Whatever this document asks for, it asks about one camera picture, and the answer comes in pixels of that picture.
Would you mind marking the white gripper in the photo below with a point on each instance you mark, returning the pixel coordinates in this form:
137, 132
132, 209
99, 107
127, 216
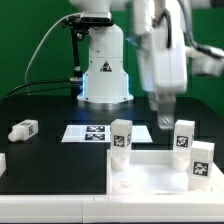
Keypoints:
162, 69

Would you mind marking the white square table top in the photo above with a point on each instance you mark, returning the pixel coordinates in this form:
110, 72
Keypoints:
151, 172

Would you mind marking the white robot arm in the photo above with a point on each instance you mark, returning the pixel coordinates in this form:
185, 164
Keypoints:
105, 82

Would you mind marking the white left fence block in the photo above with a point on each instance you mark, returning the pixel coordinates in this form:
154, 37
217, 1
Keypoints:
2, 163

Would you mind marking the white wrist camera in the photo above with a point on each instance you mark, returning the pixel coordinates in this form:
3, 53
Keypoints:
206, 64

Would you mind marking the white marker base plate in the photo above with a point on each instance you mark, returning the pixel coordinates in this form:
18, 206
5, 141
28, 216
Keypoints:
101, 133

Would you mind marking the white front fence rail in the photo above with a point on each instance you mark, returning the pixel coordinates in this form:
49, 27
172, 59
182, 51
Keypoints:
107, 209

